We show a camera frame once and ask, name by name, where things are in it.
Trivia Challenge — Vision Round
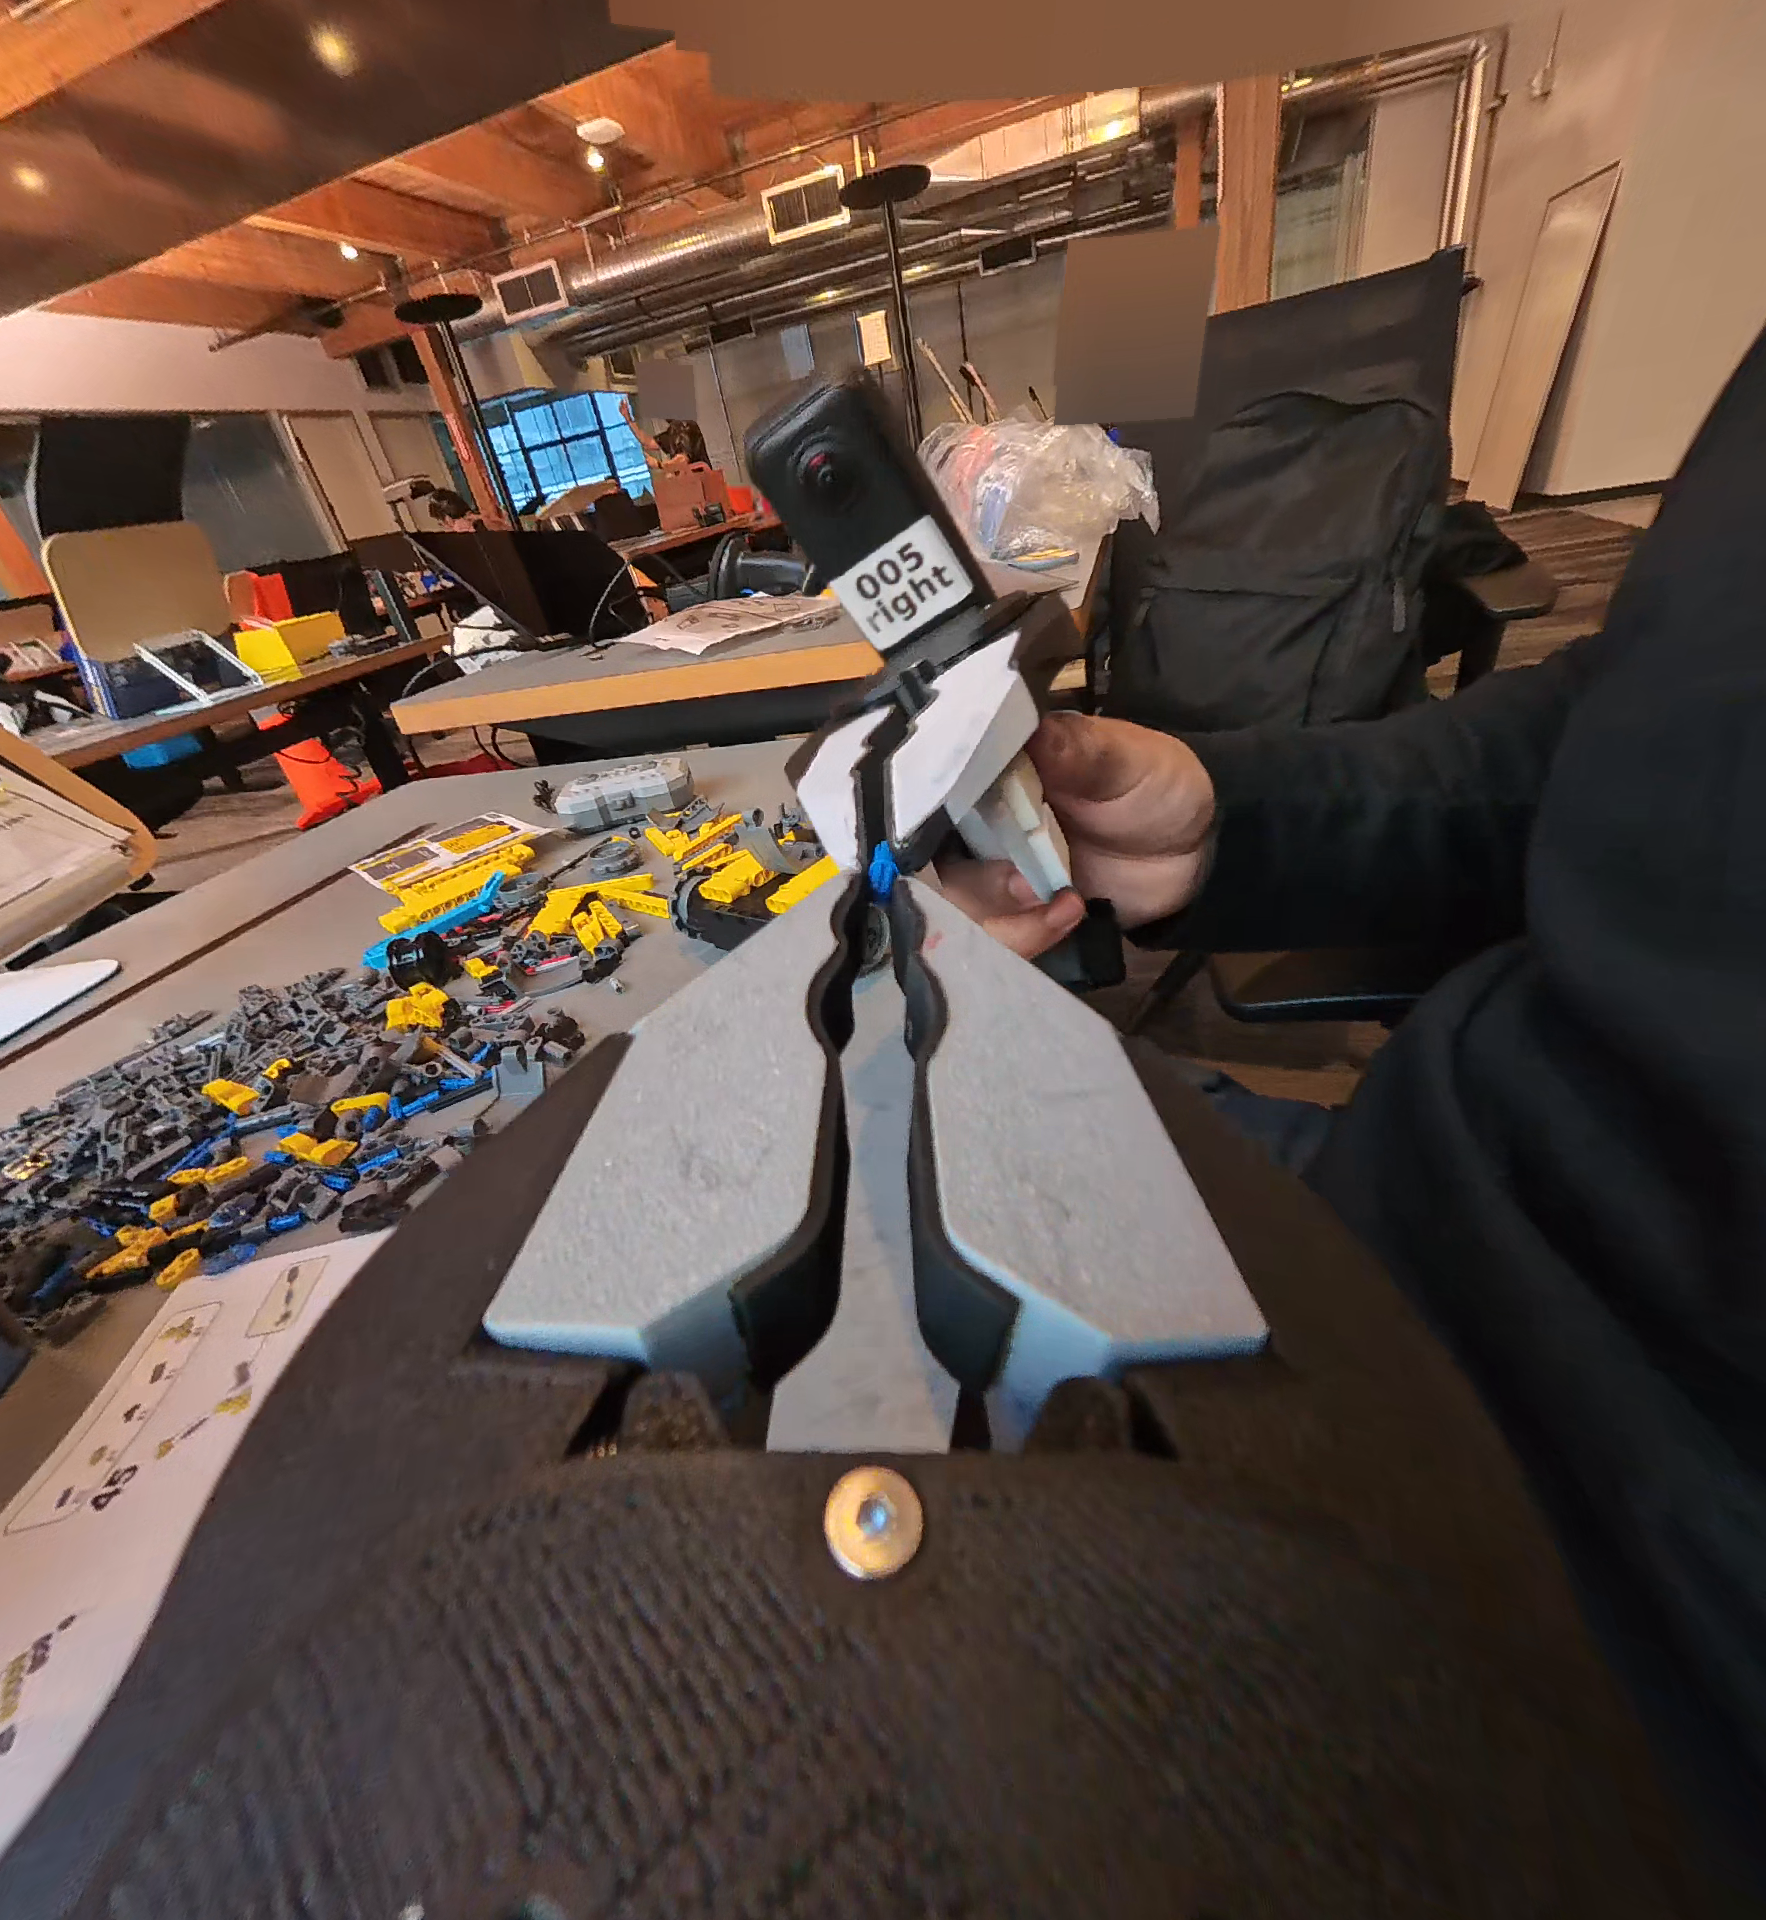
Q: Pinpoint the person's right hand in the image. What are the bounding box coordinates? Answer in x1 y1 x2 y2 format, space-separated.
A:
964 707 1218 962

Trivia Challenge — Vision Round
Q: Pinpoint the clear plastic bag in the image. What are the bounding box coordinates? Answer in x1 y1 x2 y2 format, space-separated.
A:
916 419 1161 571

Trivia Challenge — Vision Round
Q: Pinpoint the yellow box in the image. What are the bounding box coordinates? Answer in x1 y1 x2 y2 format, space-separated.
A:
235 610 349 671

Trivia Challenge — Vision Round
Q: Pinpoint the light blue toy tool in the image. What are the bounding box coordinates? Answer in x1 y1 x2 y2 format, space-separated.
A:
363 876 511 974

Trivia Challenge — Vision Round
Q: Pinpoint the open instruction booklet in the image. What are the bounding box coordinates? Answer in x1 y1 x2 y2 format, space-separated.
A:
0 1230 397 1920

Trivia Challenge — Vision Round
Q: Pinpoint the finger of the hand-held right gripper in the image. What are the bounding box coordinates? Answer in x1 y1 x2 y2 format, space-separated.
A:
794 705 909 886
890 633 1041 865

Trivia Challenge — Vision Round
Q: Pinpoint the white leaning board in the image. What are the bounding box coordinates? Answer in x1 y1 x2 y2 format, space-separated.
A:
1466 163 1623 515

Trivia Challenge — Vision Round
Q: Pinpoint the black backpack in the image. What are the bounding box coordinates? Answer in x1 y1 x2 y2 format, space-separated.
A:
1109 392 1454 735

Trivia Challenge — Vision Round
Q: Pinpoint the grey toy battery box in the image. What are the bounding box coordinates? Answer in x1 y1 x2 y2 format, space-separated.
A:
553 762 698 834

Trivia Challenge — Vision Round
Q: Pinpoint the yellow black toy vehicle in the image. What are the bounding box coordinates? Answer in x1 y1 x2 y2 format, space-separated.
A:
674 853 900 975

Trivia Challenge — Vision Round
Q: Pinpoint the pile of toy parts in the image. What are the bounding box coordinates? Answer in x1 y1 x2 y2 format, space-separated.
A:
0 802 840 1345

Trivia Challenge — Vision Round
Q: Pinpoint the black folded panel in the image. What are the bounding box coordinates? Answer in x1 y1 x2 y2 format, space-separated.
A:
403 524 652 646

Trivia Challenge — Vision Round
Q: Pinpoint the long wooden work table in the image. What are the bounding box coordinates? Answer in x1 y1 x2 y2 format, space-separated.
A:
28 637 450 796

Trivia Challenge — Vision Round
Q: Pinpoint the black floor lamp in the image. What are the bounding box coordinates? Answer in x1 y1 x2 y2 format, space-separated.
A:
838 165 934 436
392 292 502 527

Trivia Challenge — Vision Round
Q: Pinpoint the white printed paper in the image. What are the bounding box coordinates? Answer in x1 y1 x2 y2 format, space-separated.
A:
620 595 840 657

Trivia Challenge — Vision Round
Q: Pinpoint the white flat stand base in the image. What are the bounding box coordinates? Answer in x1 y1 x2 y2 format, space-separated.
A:
0 959 122 1095

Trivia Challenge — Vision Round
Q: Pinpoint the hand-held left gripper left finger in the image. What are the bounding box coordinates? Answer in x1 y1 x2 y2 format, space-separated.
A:
480 873 858 1381

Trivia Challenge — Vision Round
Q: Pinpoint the yellow sticker sheet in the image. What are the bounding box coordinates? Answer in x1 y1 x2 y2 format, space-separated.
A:
351 813 555 886

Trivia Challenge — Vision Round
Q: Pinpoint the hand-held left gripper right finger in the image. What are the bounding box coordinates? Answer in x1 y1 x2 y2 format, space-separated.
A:
898 876 1269 1446

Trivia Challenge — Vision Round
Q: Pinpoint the orange object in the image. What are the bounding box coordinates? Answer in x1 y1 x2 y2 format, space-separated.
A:
271 711 383 829

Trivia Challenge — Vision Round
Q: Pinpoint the person's right forearm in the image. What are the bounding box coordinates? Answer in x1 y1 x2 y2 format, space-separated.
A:
1169 630 1619 954

